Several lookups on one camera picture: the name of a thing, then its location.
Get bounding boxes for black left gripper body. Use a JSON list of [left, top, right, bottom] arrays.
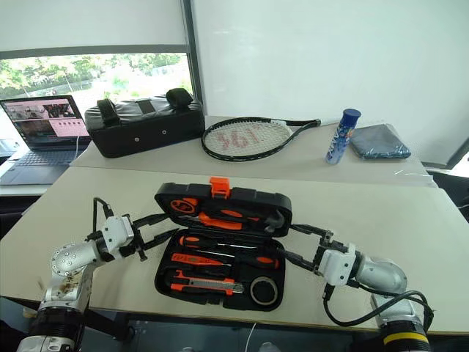
[[119, 218, 149, 263]]

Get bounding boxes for clear plastic wrapper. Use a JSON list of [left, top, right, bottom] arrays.
[[394, 167, 437, 188]]

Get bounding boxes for orange black utility knife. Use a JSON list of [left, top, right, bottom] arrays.
[[166, 269, 245, 297]]

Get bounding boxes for grey window frame post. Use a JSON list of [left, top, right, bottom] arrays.
[[181, 0, 209, 117]]

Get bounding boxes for black orange handled hammer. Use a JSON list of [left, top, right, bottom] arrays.
[[203, 208, 286, 232]]

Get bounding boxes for black padded bag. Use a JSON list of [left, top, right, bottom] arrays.
[[84, 88, 206, 159]]

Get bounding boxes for orange black thick screwdriver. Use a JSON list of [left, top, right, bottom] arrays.
[[178, 248, 282, 271]]

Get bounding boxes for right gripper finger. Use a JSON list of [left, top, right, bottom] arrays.
[[289, 224, 328, 240], [284, 250, 318, 274]]

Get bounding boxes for small white box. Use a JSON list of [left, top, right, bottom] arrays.
[[0, 138, 20, 157]]

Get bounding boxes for blue grey folded cloth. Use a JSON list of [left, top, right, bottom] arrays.
[[350, 123, 412, 161]]

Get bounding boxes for dark laptop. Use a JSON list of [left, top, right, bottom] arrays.
[[0, 94, 92, 186]]

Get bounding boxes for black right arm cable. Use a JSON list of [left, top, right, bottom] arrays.
[[322, 280, 435, 328]]

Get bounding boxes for orange handled pliers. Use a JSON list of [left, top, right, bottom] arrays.
[[178, 210, 243, 231]]

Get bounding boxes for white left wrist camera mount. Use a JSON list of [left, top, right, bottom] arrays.
[[101, 215, 136, 258]]

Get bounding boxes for white cable under table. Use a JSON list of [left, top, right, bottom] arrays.
[[245, 322, 258, 352]]

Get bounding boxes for blue capped bottle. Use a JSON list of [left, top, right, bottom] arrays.
[[325, 108, 362, 165]]

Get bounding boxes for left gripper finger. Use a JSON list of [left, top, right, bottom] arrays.
[[142, 227, 178, 252], [131, 213, 171, 232]]

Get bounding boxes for dark chair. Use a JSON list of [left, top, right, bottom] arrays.
[[421, 139, 469, 224]]

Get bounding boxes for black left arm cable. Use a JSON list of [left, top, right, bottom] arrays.
[[87, 197, 114, 243]]

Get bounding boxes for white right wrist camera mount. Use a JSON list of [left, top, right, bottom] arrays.
[[317, 243, 358, 287]]

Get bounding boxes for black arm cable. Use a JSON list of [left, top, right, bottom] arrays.
[[322, 280, 435, 328], [87, 197, 114, 243]]

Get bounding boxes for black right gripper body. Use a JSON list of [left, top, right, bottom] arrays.
[[312, 229, 350, 274]]

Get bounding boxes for black tennis racket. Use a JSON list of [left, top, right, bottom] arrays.
[[200, 116, 323, 163]]

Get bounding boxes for white roller blind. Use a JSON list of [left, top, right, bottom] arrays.
[[0, 0, 189, 59]]

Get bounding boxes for orange black slim screwdriver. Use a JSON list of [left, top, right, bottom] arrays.
[[178, 235, 258, 251]]

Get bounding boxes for black plastic tool case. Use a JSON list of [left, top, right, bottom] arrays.
[[153, 177, 293, 312]]

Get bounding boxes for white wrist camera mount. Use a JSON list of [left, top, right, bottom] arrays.
[[317, 243, 358, 287], [101, 215, 136, 258]]

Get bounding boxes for orange voltage tester pen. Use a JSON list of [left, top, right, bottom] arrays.
[[171, 252, 236, 268]]

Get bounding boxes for orange black tape measure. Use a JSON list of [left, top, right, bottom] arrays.
[[170, 197, 199, 216]]

